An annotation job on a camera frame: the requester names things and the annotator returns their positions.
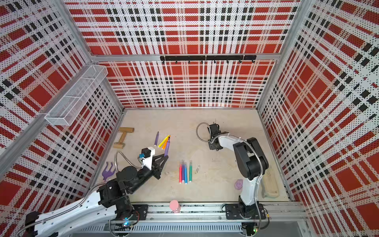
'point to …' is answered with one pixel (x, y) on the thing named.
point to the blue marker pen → (185, 173)
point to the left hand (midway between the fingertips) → (168, 156)
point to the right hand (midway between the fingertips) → (218, 144)
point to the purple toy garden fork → (108, 173)
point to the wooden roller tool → (120, 144)
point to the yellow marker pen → (163, 140)
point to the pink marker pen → (180, 174)
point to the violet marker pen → (167, 147)
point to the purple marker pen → (156, 139)
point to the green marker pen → (190, 171)
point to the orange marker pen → (165, 143)
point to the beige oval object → (270, 189)
